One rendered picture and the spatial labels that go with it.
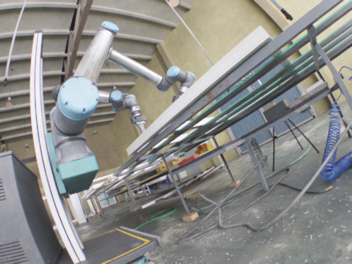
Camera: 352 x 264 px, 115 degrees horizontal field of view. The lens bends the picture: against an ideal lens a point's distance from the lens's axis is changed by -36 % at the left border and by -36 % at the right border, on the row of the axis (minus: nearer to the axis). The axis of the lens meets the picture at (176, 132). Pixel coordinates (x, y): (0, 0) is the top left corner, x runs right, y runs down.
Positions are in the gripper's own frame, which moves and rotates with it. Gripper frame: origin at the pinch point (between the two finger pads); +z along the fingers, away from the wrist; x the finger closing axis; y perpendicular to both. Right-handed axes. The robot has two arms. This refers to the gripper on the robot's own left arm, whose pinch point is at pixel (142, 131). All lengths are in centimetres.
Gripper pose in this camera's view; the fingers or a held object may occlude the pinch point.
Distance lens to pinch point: 143.5
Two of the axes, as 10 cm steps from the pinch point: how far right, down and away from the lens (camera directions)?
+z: 4.0, 8.9, -2.1
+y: 5.7, -4.3, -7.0
